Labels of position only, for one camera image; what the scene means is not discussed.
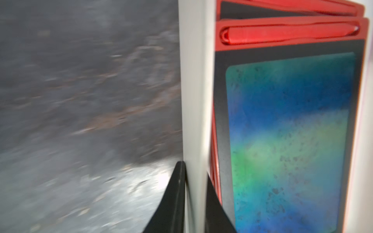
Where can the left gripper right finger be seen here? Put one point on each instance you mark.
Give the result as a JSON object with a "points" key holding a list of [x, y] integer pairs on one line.
{"points": [[216, 221]]}

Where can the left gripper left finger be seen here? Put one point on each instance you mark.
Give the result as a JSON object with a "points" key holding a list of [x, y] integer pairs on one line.
{"points": [[169, 217]]}

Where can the red frame writing tablet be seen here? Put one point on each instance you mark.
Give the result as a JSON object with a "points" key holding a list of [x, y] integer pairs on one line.
{"points": [[286, 95]]}

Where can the white plastic storage box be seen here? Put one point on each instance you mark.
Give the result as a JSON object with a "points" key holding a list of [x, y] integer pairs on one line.
{"points": [[197, 28]]}

